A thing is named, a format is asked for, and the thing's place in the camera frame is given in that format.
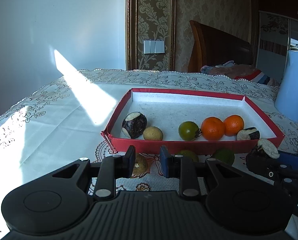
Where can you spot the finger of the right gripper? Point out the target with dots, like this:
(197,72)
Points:
(287,161)
(277,173)

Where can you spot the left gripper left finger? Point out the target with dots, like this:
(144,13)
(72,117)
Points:
(113,168)

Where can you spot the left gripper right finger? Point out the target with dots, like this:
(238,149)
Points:
(182,168)

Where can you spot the green tomato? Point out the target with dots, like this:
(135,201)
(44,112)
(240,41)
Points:
(190,154)
(189,131)

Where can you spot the dark sugarcane piece tall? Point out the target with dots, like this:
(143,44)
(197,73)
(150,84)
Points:
(260,160)

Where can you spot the tan longan fruit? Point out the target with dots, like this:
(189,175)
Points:
(140,166)
(153,133)

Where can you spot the green cucumber chunk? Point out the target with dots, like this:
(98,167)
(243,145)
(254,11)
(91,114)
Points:
(225,155)

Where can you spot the orange mandarin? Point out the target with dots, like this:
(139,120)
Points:
(233,124)
(212,129)

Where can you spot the dark sugarcane piece round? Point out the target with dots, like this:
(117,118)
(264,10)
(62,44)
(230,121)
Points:
(134,125)

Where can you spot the light blue electric kettle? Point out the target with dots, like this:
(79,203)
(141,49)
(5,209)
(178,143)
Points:
(287,97)

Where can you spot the red shallow cardboard tray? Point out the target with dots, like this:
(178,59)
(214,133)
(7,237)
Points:
(166,109)

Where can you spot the floral lace tablecloth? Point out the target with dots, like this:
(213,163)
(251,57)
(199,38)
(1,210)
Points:
(63,120)

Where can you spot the bedding pile on bed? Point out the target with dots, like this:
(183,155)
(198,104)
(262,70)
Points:
(240,71)

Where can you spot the wooden bed headboard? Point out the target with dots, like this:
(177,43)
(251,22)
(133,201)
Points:
(213,47)

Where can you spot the sliding wardrobe doors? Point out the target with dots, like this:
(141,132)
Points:
(277,34)

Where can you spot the white wall switch panel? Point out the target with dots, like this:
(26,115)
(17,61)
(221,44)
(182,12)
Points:
(153,47)

